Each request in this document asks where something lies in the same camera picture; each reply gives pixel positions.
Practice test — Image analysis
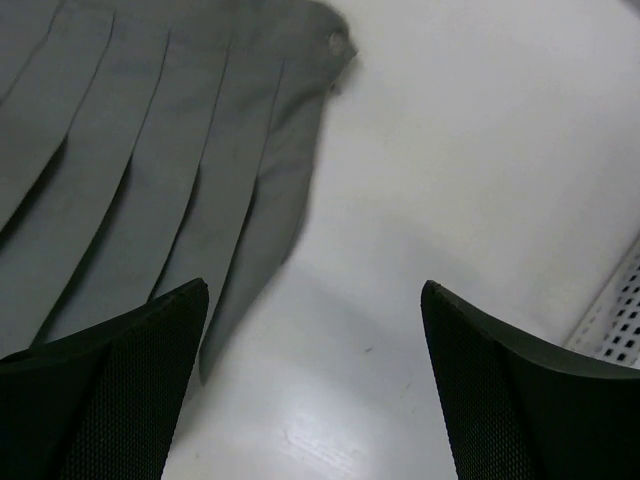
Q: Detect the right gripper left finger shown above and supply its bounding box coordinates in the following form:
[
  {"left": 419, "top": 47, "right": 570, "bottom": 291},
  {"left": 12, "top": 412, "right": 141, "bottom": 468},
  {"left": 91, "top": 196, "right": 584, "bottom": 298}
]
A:
[{"left": 1, "top": 279, "right": 209, "bottom": 480}]

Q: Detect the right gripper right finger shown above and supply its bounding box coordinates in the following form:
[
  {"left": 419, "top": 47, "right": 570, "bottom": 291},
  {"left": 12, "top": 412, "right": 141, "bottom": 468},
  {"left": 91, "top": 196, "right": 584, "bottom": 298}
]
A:
[{"left": 421, "top": 281, "right": 639, "bottom": 480}]

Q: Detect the grey pleated skirt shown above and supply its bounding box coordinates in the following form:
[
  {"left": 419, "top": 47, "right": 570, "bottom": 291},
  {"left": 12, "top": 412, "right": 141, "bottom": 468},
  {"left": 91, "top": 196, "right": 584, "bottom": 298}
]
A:
[{"left": 1, "top": 1, "right": 356, "bottom": 376}]

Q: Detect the white plastic laundry basket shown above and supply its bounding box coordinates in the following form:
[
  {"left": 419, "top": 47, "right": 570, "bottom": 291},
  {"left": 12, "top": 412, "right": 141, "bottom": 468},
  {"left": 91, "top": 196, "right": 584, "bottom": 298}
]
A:
[{"left": 565, "top": 241, "right": 640, "bottom": 369}]

